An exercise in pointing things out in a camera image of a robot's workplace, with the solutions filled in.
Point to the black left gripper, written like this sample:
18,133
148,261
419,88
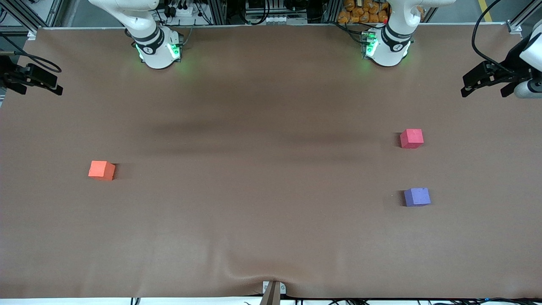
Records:
511,63

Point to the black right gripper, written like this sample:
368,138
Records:
9,77

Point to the orange foam block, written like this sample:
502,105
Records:
100,169

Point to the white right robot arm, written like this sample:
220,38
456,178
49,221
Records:
146,25

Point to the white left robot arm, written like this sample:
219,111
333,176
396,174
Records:
394,25

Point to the red foam block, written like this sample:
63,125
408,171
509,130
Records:
411,138

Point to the purple foam block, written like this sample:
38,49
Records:
416,197

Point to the pile of orange items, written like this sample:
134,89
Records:
364,12

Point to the white power strip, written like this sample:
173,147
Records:
183,10

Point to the aluminium equipment rack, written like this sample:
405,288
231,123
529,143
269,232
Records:
271,10

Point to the brown table mat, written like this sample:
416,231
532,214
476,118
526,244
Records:
271,220

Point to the aluminium frame post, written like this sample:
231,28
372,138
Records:
523,19

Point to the metal clamp bracket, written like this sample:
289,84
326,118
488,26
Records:
273,292

